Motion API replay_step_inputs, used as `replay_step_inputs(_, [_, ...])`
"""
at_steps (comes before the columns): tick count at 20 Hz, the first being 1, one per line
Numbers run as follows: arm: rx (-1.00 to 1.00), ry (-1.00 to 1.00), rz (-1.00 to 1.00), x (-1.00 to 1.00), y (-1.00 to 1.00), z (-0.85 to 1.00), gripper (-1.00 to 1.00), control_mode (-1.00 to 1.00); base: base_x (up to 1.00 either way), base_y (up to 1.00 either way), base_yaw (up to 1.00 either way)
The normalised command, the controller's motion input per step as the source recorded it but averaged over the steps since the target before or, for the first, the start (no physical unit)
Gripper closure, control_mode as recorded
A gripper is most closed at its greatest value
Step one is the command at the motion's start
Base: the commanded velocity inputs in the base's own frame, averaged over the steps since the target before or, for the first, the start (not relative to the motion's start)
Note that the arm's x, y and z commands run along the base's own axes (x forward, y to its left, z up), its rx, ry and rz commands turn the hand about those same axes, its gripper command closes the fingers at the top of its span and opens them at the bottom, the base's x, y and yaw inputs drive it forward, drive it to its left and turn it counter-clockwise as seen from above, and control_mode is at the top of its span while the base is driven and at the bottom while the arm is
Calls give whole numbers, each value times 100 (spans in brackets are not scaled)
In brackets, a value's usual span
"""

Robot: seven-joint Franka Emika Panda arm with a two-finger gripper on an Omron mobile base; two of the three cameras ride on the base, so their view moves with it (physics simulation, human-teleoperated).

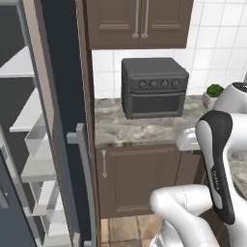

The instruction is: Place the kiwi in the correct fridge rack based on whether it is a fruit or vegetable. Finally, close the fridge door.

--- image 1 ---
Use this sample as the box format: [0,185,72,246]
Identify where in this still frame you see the dark fridge door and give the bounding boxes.
[0,124,38,247]
[40,0,97,247]

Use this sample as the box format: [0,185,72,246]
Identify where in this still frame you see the brown base cupboard door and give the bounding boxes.
[175,151,206,188]
[96,144,181,220]

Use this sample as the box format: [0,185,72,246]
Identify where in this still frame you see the green plant in white pot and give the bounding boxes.
[203,83,226,110]

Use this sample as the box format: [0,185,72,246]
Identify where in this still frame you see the grey fridge door handle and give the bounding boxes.
[66,123,98,247]
[0,187,10,210]

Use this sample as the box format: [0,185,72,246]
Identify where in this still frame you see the dark fridge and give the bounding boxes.
[0,0,97,247]

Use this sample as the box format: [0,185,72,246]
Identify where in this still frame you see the silver base cupboard handle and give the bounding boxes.
[100,149,108,178]

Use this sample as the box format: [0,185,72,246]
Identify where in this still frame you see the white fridge rack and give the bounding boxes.
[9,88,46,133]
[0,45,36,79]

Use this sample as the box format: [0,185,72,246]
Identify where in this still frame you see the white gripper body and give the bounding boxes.
[176,127,203,152]

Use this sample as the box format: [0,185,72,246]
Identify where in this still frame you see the silver wall cupboard handle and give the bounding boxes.
[141,0,150,40]
[132,0,141,40]

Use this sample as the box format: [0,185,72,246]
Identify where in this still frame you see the dark grey toaster oven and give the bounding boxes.
[121,57,190,121]

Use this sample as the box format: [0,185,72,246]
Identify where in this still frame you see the brown tall side panel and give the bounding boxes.
[75,0,101,247]

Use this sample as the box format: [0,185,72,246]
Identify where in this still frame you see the brown wall cupboard door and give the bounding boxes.
[84,0,142,50]
[140,0,195,49]

